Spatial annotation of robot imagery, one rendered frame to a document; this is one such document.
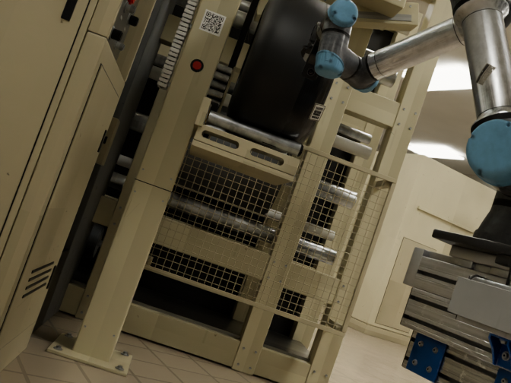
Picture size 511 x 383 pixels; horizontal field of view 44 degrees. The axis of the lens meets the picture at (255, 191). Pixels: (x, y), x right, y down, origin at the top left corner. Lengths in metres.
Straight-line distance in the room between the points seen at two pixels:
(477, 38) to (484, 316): 0.58
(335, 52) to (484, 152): 0.54
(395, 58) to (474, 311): 0.75
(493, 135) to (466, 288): 0.30
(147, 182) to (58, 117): 0.69
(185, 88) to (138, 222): 0.49
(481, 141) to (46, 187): 0.97
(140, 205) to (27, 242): 0.70
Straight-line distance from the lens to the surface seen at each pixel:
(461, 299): 1.25
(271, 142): 2.16
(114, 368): 2.22
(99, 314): 2.25
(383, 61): 1.73
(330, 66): 1.66
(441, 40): 1.68
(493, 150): 1.30
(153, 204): 2.21
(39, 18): 1.64
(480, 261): 1.40
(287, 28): 2.13
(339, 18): 1.69
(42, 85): 1.60
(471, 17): 1.48
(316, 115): 2.14
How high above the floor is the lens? 0.57
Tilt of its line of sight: 4 degrees up
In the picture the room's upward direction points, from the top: 20 degrees clockwise
